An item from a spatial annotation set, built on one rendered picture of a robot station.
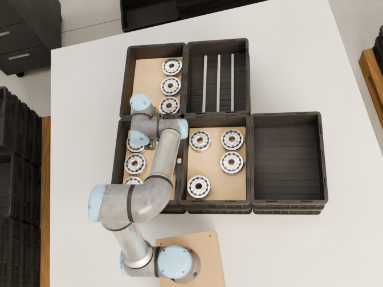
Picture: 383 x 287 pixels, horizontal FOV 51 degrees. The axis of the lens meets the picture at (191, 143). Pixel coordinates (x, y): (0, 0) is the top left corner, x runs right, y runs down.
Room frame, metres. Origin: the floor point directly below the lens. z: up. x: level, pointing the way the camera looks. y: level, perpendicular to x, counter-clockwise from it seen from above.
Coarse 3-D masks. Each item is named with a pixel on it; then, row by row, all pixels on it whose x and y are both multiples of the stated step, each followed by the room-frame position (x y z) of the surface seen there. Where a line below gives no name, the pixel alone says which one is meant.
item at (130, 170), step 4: (128, 156) 0.82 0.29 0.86; (132, 156) 0.81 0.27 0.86; (136, 156) 0.80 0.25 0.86; (140, 156) 0.79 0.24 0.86; (128, 160) 0.80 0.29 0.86; (140, 160) 0.77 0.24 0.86; (144, 160) 0.76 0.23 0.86; (124, 164) 0.79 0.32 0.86; (128, 164) 0.78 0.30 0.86; (140, 164) 0.75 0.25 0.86; (144, 164) 0.74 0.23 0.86; (128, 168) 0.76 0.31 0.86; (132, 168) 0.75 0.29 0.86; (136, 168) 0.74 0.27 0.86; (140, 168) 0.74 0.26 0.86; (128, 172) 0.74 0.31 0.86; (132, 172) 0.74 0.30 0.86; (136, 172) 0.73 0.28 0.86; (140, 172) 0.72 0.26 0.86
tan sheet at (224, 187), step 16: (192, 128) 0.82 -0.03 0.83; (208, 128) 0.79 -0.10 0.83; (224, 128) 0.75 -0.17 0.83; (240, 128) 0.72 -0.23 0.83; (192, 160) 0.68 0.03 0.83; (208, 160) 0.64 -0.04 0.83; (192, 176) 0.61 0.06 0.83; (208, 176) 0.58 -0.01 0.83; (224, 176) 0.54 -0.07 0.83; (240, 176) 0.51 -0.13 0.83; (224, 192) 0.48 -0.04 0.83; (240, 192) 0.45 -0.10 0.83
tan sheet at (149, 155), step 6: (150, 150) 0.81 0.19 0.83; (126, 156) 0.84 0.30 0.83; (144, 156) 0.80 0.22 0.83; (150, 156) 0.78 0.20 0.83; (150, 162) 0.75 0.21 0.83; (150, 168) 0.73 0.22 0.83; (126, 174) 0.75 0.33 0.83; (144, 174) 0.71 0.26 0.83; (174, 174) 0.65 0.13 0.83; (174, 180) 0.63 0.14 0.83; (174, 186) 0.60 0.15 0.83
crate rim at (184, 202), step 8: (248, 120) 0.69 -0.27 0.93; (248, 128) 0.66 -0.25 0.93; (248, 136) 0.63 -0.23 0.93; (248, 144) 0.59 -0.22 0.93; (248, 152) 0.56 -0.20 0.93; (248, 160) 0.53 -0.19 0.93; (248, 168) 0.50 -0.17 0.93; (248, 176) 0.47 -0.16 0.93; (248, 184) 0.44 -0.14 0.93; (248, 192) 0.41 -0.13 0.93; (184, 200) 0.49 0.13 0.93; (192, 200) 0.47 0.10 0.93; (200, 200) 0.46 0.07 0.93; (208, 200) 0.45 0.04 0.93; (216, 200) 0.43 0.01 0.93; (224, 200) 0.42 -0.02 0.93; (232, 200) 0.40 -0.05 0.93; (240, 200) 0.39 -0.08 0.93; (248, 200) 0.38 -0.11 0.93
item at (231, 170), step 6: (222, 156) 0.62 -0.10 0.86; (228, 156) 0.61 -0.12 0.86; (234, 156) 0.60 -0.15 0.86; (240, 156) 0.59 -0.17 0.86; (222, 162) 0.59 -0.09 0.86; (240, 162) 0.56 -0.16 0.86; (222, 168) 0.57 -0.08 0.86; (228, 168) 0.56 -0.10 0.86; (234, 168) 0.55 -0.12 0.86; (240, 168) 0.54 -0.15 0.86
